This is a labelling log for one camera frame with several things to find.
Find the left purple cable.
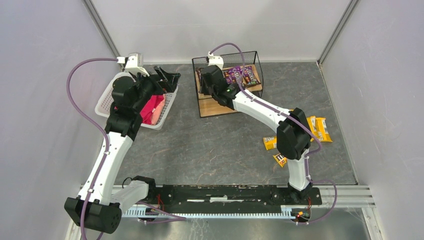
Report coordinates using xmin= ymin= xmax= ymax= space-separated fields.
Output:
xmin=66 ymin=57 xmax=118 ymax=240

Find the purple cable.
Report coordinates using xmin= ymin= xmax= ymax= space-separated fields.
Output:
xmin=66 ymin=57 xmax=118 ymax=240
xmin=208 ymin=42 xmax=338 ymax=225

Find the pink red cloth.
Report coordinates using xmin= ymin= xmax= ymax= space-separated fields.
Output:
xmin=140 ymin=94 xmax=166 ymax=125

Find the white plastic basket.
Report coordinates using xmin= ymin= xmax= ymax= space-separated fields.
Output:
xmin=94 ymin=72 xmax=178 ymax=130

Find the yellow candy bag backside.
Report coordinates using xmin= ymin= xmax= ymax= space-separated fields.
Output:
xmin=263 ymin=136 xmax=277 ymax=151

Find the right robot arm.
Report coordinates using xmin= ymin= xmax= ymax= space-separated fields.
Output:
xmin=199 ymin=65 xmax=312 ymax=192

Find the yellow candy bag outer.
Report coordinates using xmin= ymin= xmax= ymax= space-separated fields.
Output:
xmin=315 ymin=117 xmax=333 ymax=143

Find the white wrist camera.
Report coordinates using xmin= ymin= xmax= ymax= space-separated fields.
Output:
xmin=116 ymin=52 xmax=150 ymax=77
xmin=207 ymin=51 xmax=224 ymax=70

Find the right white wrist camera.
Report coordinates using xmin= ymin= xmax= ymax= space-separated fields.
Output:
xmin=207 ymin=51 xmax=224 ymax=70

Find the yellow candy bag inner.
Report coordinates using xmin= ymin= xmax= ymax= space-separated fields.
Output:
xmin=306 ymin=115 xmax=319 ymax=137

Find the black wire wooden shelf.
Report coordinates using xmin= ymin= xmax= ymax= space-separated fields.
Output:
xmin=191 ymin=50 xmax=264 ymax=118

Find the yellow M&M candy bag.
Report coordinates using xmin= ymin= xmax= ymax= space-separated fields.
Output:
xmin=273 ymin=153 xmax=288 ymax=168

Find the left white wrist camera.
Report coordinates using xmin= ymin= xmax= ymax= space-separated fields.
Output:
xmin=116 ymin=52 xmax=150 ymax=77

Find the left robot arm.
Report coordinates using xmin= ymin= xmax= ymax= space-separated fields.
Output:
xmin=64 ymin=66 xmax=181 ymax=239

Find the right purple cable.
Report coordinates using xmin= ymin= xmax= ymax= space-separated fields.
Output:
xmin=208 ymin=42 xmax=338 ymax=225

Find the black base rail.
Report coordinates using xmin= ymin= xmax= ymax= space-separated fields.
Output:
xmin=149 ymin=184 xmax=323 ymax=215

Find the purple candy bag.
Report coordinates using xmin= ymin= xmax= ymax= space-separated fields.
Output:
xmin=226 ymin=66 xmax=243 ymax=84
xmin=195 ymin=67 xmax=203 ymax=85
xmin=222 ymin=69 xmax=233 ymax=85
xmin=243 ymin=66 xmax=261 ymax=87

